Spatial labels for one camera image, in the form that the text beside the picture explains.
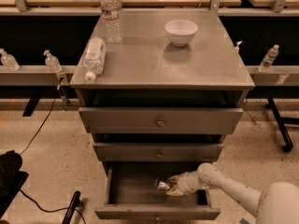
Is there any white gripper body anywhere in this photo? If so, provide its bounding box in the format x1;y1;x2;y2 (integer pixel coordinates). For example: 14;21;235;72
177;171;201;194

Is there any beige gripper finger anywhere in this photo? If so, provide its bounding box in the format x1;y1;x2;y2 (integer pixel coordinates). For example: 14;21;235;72
166;175;179;186
166;186;184;197

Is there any silver redbull can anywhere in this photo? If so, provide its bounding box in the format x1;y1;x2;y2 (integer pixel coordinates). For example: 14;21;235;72
154;179;171;190

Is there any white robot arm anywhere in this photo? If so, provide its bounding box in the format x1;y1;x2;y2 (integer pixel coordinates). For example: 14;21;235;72
166;162;299;224

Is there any open bottom grey drawer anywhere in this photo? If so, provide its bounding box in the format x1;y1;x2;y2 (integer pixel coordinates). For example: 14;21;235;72
95;161;221;220

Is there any middle grey drawer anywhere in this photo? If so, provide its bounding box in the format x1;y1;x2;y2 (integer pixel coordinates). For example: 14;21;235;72
93;143;223;162

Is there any grey metal drawer cabinet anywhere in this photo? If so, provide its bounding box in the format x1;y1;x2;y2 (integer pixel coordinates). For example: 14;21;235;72
69;8;256;170

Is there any top grey drawer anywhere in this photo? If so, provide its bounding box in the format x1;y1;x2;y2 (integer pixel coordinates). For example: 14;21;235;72
78;107;243;134

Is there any black pole on floor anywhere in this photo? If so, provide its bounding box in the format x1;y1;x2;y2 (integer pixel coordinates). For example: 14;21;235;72
62;190;80;224

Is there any black stand leg with caster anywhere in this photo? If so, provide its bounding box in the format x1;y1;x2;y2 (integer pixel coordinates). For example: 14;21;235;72
266;97;299;153

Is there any lying clear water bottle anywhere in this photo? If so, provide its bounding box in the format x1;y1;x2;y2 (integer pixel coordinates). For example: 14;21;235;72
83;37;106;82

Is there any white pump bottle behind cabinet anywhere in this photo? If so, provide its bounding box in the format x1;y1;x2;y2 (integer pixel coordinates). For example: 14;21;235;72
235;41;243;53

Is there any white bowl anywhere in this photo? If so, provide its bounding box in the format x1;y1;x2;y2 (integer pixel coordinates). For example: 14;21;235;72
164;20;198;47

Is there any small water bottle on ledge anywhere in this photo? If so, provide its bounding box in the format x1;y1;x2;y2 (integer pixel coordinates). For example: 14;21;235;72
258;45;279;73

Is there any black bag on floor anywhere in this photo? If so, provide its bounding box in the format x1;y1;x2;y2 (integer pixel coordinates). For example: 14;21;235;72
0;150;29;217

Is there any sanitizer pump bottle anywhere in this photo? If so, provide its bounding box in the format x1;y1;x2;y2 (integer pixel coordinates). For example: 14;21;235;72
0;49;20;71
44;49;62;73

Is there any upright clear water bottle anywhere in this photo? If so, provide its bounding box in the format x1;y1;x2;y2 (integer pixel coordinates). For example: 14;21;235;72
101;0;121;43

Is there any far left sanitizer pump bottle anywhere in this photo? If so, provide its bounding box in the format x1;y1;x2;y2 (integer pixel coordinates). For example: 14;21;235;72
0;49;20;71

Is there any black cable on floor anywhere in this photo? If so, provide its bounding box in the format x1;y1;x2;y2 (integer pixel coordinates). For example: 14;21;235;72
19;75;88;224

